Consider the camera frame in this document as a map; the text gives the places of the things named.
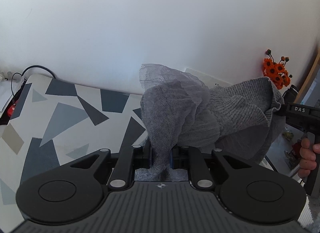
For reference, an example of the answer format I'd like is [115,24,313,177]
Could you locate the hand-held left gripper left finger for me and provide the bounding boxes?
[70,139,153,190]

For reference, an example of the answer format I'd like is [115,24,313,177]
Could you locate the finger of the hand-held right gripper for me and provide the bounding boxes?
[274,102,286,118]

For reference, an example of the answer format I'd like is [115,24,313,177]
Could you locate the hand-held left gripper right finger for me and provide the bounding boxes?
[169,144,253,190]

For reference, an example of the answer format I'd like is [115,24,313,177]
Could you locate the grey knit sweater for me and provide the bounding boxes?
[139,63,285,182]

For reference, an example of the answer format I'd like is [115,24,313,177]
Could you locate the person's right hand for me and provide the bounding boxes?
[297,138,320,179]

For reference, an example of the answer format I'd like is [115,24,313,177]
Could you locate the black bottle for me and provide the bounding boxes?
[282,84,300,104]

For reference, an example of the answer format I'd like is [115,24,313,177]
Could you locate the orange artificial flowers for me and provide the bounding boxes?
[262,49,292,90]

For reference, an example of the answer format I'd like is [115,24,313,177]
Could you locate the geometric patterned tablecloth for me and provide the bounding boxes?
[0,74,150,206]

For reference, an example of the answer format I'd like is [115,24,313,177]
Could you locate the wooden door frame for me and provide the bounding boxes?
[296,48,320,104]

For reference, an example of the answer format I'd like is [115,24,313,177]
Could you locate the thick black cable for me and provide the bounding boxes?
[21,65,57,79]

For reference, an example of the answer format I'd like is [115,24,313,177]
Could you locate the thin black cable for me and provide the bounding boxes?
[10,72,26,104]

